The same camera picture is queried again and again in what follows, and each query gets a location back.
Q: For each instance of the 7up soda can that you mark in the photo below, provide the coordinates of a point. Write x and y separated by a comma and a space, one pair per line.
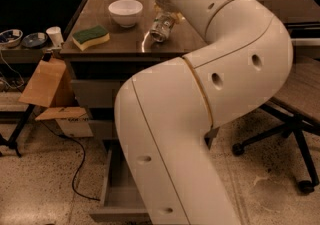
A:
162, 26

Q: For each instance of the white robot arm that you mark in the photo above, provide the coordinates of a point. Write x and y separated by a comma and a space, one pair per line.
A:
163, 113

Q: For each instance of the middle grey drawer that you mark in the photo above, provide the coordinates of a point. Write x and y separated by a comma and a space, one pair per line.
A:
103, 129

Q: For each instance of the grey drawer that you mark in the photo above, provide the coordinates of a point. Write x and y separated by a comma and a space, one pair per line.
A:
95, 93
120, 200
103, 129

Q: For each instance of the top grey drawer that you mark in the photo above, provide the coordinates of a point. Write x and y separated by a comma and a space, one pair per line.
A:
95, 93

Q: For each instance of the grey drawer cabinet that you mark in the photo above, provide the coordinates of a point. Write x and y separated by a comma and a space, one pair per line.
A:
98, 72

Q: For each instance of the bottom grey drawer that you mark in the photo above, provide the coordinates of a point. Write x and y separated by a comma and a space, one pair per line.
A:
120, 200

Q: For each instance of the green yellow sponge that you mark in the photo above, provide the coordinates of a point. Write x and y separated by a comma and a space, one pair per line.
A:
86, 38

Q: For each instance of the white ceramic bowl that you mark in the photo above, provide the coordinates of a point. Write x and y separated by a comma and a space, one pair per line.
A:
126, 13

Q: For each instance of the cardboard box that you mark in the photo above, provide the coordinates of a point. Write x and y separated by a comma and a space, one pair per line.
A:
50, 87

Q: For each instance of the white paper cup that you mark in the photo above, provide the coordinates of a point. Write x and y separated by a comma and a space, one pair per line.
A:
55, 35

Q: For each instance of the dark blue plate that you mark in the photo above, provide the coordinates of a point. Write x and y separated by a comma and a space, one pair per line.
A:
35, 40

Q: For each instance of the black office chair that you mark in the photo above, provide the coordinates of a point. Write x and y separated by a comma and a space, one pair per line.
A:
297, 104

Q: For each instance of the black tripod stand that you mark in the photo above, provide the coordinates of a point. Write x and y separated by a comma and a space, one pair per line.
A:
11, 143

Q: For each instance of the blue patterned bowl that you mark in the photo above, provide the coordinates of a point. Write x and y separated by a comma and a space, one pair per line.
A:
10, 38

